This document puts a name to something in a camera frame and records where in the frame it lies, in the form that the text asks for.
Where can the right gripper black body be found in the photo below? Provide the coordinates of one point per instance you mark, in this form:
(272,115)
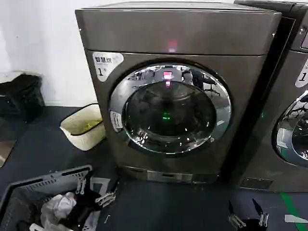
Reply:
(251,225)

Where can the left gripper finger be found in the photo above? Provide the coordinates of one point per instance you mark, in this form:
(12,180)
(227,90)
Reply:
(80,187)
(107,196)

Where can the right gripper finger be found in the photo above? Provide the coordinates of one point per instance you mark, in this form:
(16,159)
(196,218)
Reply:
(262,217)
(235,217)

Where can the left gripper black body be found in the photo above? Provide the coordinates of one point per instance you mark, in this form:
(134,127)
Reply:
(87,201)

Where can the black garment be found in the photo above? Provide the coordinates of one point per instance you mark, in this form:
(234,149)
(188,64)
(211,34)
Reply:
(81,217)

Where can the white crumpled cloth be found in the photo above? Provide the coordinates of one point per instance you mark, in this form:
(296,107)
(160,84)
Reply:
(57,204)

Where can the cream plastic basket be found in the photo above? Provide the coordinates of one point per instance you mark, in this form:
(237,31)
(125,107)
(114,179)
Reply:
(79,139)

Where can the grey slotted laundry basket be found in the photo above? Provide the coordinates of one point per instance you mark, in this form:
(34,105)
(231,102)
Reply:
(26,185)

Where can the yellow cloth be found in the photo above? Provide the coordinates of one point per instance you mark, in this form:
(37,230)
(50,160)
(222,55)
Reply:
(92,124)

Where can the grey dryer with label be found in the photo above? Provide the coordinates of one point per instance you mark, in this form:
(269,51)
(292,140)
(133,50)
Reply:
(272,144)

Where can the flat brown board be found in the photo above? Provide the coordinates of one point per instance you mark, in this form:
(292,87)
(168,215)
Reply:
(6,152)

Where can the round glass dryer door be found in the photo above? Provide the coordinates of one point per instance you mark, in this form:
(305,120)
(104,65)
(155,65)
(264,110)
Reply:
(296,134)
(168,108)

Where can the grey front-load dryer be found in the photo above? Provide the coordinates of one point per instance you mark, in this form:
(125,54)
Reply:
(183,36)

